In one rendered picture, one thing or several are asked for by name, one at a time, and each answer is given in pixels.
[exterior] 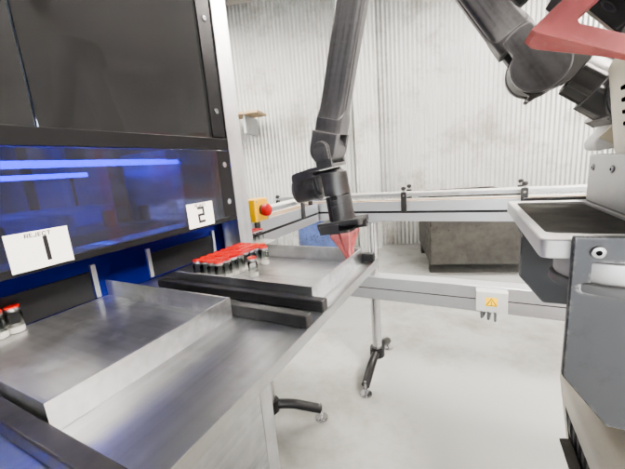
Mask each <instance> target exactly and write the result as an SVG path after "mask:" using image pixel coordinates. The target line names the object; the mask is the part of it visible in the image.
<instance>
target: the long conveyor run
mask: <svg viewBox="0 0 625 469"><path fill-rule="evenodd" d="M518 182H519V183H520V184H519V185H517V187H505V188H481V189H457V190H431V191H412V189H410V188H411V184H408V185H407V186H406V187H407V188H408V189H407V190H406V192H405V189H406V188H405V187H401V190H402V192H383V193H358V194H351V195H352V198H379V197H401V198H388V199H355V200H353V201H352V204H353V210H354V215H355V216H357V215H364V214H368V218H369V220H368V221H514V220H513V219H512V217H511V216H510V214H509V213H508V202H509V201H523V198H524V197H553V196H586V193H584V194H532V193H562V192H587V184H579V185H554V186H529V187H526V186H527V185H528V181H524V179H519V180H518ZM471 194H517V195H486V196H453V197H421V198H412V196H440V195H471ZM327 197H330V196H327ZM290 199H294V197H293V195H286V196H281V197H279V200H280V201H286V200H290ZM324 199H326V197H324V198H323V199H319V201H309V202H306V203H305V206H310V205H313V204H317V206H318V216H319V221H327V220H329V216H328V211H327V206H326V200H324Z"/></svg>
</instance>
